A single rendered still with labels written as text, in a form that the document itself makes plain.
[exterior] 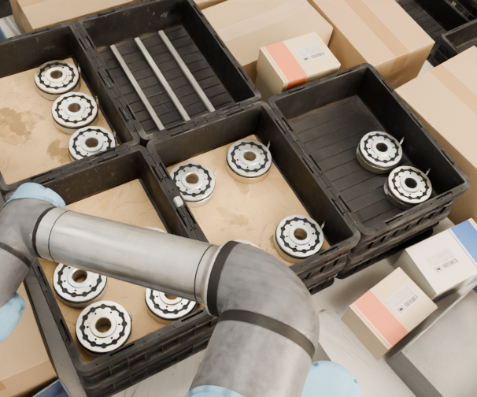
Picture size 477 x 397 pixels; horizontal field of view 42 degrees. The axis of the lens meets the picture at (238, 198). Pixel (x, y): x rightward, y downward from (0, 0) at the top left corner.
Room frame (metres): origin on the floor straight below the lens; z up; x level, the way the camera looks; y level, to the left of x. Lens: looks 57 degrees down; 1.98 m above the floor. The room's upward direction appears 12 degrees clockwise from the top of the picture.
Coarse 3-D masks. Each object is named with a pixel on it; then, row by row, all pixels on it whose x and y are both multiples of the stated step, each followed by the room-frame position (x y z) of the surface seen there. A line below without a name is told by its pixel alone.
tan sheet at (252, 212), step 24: (168, 168) 0.78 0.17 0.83; (216, 168) 0.81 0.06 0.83; (216, 192) 0.74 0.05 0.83; (240, 192) 0.75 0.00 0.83; (264, 192) 0.77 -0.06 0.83; (288, 192) 0.78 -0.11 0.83; (216, 216) 0.68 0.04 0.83; (240, 216) 0.69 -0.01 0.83; (264, 216) 0.71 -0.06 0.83; (288, 216) 0.72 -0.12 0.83; (216, 240) 0.62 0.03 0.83; (264, 240) 0.65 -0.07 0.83; (288, 264) 0.60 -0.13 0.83
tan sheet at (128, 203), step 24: (120, 192) 0.69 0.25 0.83; (144, 192) 0.70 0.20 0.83; (96, 216) 0.62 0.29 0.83; (120, 216) 0.63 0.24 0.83; (144, 216) 0.65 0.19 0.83; (48, 264) 0.49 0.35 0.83; (120, 288) 0.47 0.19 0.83; (144, 288) 0.48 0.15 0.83; (72, 312) 0.41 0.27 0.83; (144, 312) 0.43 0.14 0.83; (72, 336) 0.36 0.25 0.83
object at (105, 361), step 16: (96, 160) 0.70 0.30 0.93; (112, 160) 0.70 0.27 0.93; (64, 176) 0.64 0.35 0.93; (160, 176) 0.69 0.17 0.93; (176, 208) 0.62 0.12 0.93; (48, 288) 0.40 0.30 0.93; (48, 304) 0.38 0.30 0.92; (64, 320) 0.35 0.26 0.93; (192, 320) 0.40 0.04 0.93; (64, 336) 0.32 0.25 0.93; (144, 336) 0.35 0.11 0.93; (160, 336) 0.36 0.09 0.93; (112, 352) 0.31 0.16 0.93; (128, 352) 0.32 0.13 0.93; (80, 368) 0.28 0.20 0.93; (96, 368) 0.28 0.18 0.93
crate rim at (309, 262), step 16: (240, 112) 0.90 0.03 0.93; (272, 112) 0.92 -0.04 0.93; (192, 128) 0.83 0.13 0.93; (288, 144) 0.84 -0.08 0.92; (160, 160) 0.73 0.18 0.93; (304, 160) 0.81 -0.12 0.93; (176, 192) 0.66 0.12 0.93; (336, 208) 0.70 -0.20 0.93; (192, 224) 0.59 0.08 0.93; (352, 224) 0.67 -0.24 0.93; (208, 240) 0.57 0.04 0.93; (352, 240) 0.63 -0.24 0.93; (320, 256) 0.58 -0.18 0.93
